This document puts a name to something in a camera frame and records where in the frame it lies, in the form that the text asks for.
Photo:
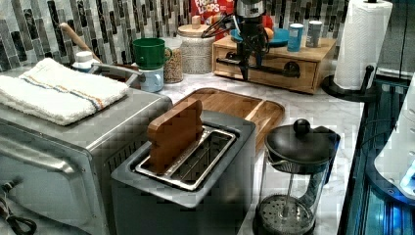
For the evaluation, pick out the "glass french press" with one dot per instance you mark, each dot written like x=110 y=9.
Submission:
x=297 y=163

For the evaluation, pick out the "blue plate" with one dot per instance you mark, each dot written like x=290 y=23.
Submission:
x=280 y=38

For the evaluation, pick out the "glass jar of grains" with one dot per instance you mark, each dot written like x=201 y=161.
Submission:
x=173 y=67

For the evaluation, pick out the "grey toaster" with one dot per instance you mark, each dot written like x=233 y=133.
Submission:
x=208 y=191

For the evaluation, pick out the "orange fruit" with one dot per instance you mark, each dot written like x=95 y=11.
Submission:
x=270 y=33

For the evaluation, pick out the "wooden drawer box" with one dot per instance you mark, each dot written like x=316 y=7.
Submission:
x=301 y=71

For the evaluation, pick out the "black drawer handle bar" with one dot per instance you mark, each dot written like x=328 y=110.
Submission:
x=261 y=68

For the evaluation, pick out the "blue can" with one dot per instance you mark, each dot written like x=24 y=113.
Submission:
x=295 y=37

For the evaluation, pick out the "silver toaster oven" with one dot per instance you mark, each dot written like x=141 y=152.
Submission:
x=63 y=172

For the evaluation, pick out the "paper towel roll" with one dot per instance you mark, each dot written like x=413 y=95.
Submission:
x=362 y=40

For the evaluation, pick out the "white striped towel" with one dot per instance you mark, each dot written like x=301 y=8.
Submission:
x=53 y=92

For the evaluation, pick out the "ceramic jar with wooden lid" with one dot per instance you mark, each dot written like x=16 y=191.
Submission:
x=196 y=51

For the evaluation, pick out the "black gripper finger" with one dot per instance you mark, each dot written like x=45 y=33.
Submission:
x=244 y=66
x=258 y=56

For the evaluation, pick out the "wooden rolling pin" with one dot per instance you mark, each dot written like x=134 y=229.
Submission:
x=77 y=40

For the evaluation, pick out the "wooden cutting board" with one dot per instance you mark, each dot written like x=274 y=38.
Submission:
x=264 y=114

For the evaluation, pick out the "grey can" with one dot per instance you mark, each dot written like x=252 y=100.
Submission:
x=313 y=34

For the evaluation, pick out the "froot loops cereal box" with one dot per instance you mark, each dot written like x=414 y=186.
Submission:
x=210 y=12

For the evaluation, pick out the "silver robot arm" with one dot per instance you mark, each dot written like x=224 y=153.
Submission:
x=248 y=9

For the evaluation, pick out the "white bottle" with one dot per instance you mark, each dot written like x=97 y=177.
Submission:
x=84 y=61

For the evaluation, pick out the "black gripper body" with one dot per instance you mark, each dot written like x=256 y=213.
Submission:
x=253 y=35

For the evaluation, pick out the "wooden toast slice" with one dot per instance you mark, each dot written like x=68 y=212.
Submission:
x=173 y=132

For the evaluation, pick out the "green cup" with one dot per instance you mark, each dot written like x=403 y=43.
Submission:
x=150 y=53

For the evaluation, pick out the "black paper towel holder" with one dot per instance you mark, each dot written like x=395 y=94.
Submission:
x=364 y=94

